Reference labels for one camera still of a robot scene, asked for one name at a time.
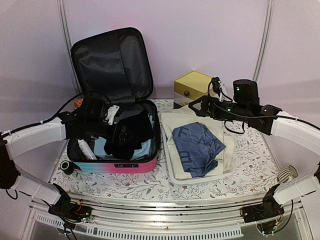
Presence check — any black garment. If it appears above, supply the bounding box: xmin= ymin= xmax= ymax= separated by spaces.
xmin=104 ymin=110 xmax=154 ymax=160

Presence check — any pink and teal kids suitcase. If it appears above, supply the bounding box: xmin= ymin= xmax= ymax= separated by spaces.
xmin=66 ymin=27 xmax=161 ymax=174

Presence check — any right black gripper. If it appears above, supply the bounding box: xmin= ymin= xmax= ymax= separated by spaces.
xmin=188 ymin=95 xmax=250 ymax=122

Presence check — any dark blue patterned garment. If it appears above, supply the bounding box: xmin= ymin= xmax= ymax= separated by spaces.
xmin=172 ymin=122 xmax=226 ymax=178

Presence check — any orange patterned ceramic bowl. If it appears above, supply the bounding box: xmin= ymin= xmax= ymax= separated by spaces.
xmin=72 ymin=98 xmax=83 ymax=109

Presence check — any white plastic mesh basket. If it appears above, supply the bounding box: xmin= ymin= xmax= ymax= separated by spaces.
xmin=161 ymin=112 xmax=236 ymax=185

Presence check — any beige garment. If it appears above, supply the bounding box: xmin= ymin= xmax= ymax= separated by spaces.
xmin=161 ymin=106 xmax=235 ymax=181

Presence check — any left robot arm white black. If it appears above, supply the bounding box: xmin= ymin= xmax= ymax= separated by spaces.
xmin=0 ymin=93 xmax=114 ymax=221

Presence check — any right metal wall post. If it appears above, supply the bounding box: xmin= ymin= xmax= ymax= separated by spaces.
xmin=252 ymin=0 xmax=275 ymax=82

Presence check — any yellow and white storage box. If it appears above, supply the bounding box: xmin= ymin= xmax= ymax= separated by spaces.
xmin=173 ymin=70 xmax=213 ymax=109

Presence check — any floral white tablecloth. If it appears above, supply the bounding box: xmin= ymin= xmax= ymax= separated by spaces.
xmin=47 ymin=98 xmax=281 ymax=201

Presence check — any metal wall post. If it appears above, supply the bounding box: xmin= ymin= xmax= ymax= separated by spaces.
xmin=56 ymin=0 xmax=76 ymax=53
xmin=252 ymin=0 xmax=275 ymax=82

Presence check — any aluminium front rail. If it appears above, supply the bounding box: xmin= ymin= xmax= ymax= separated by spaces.
xmin=22 ymin=193 xmax=313 ymax=240

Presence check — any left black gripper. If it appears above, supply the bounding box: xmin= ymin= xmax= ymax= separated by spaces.
xmin=85 ymin=117 xmax=135 ymax=145

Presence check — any pale blue folded garment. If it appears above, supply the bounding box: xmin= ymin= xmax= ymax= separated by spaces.
xmin=93 ymin=114 xmax=154 ymax=160

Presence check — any white plastic bottle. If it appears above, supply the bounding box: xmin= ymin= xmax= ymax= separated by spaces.
xmin=77 ymin=139 xmax=97 ymax=160

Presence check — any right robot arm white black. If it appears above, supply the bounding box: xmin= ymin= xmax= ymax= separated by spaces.
xmin=188 ymin=77 xmax=320 ymax=222

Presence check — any left metal wall post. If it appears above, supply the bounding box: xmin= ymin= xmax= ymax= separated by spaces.
xmin=56 ymin=0 xmax=76 ymax=53

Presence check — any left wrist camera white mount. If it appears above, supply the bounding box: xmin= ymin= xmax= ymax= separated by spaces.
xmin=104 ymin=105 xmax=123 ymax=126

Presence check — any silver ribbed metal cup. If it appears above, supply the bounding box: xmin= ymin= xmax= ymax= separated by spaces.
xmin=277 ymin=165 xmax=299 ymax=184

